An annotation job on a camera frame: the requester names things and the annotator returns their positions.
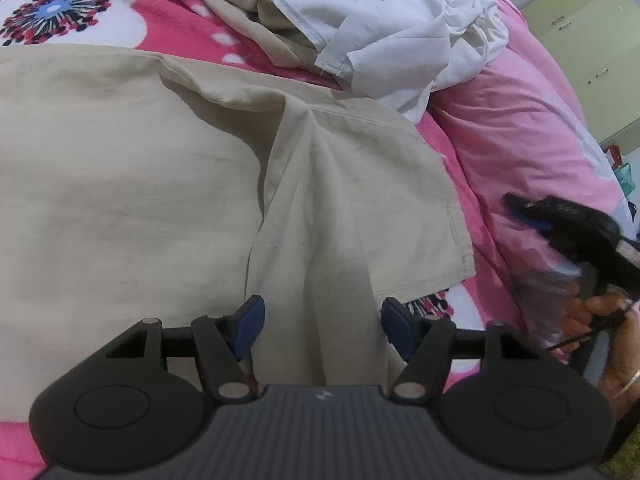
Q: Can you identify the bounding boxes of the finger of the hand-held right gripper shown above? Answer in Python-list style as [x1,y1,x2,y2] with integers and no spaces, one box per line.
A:
[504,192,551,233]

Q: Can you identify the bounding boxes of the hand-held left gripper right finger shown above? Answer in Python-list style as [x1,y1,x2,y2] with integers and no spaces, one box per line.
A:
[381,297,543,406]

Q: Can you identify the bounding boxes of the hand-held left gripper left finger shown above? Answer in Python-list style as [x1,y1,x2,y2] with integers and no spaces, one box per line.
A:
[104,294,266,405]

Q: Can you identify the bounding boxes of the beige pants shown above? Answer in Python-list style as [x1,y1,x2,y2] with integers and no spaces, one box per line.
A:
[0,44,476,423]

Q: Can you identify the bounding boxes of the person's right forearm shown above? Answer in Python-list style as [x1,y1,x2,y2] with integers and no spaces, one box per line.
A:
[595,310,640,423]

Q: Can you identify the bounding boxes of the person's right hand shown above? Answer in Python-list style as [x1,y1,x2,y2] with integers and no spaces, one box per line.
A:
[562,292,640,361]

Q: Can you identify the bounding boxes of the teal plastic item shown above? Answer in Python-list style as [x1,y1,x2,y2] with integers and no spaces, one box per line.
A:
[612,160,638,196]

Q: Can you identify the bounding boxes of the pale yellow cabinet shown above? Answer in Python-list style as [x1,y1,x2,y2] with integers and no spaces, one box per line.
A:
[520,0,640,147]

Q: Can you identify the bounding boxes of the white garment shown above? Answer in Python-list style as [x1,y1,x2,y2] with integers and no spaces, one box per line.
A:
[215,0,511,123]

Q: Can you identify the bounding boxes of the beige garment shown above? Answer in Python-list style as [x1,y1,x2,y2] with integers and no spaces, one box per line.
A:
[200,0,346,88]

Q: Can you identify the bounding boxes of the pink floral blanket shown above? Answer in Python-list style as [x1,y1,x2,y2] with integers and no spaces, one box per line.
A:
[0,0,526,466]

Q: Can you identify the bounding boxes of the thin black cable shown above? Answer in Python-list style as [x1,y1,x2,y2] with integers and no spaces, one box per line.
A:
[544,310,633,352]

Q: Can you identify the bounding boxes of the silver bracelet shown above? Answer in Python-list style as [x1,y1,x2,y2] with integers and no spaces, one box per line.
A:
[610,367,640,401]

